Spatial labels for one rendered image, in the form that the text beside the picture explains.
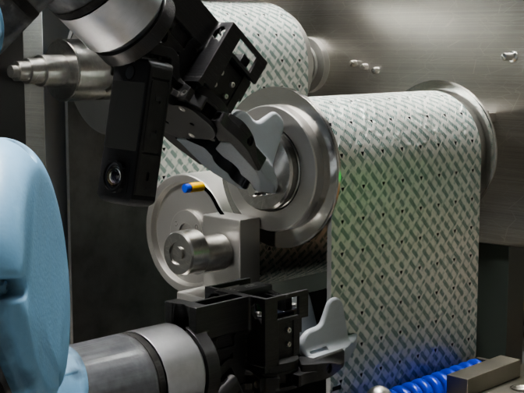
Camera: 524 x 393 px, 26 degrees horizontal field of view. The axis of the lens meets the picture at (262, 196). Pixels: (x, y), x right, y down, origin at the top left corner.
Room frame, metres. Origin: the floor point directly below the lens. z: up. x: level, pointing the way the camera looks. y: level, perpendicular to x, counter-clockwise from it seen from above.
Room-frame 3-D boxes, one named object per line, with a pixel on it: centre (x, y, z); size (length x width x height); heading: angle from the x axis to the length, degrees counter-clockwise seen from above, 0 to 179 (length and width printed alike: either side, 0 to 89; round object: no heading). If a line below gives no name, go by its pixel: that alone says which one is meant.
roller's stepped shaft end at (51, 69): (1.14, 0.23, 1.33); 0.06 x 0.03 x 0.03; 136
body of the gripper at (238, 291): (0.90, 0.02, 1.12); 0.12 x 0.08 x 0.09; 136
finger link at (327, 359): (0.93, -0.03, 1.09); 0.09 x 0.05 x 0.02; 135
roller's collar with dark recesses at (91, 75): (1.18, 0.18, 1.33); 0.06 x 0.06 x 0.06; 46
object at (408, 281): (1.08, -0.14, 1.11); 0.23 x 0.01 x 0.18; 136
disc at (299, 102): (1.03, -0.01, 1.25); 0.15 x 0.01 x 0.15; 46
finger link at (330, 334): (0.97, -0.06, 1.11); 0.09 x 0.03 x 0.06; 135
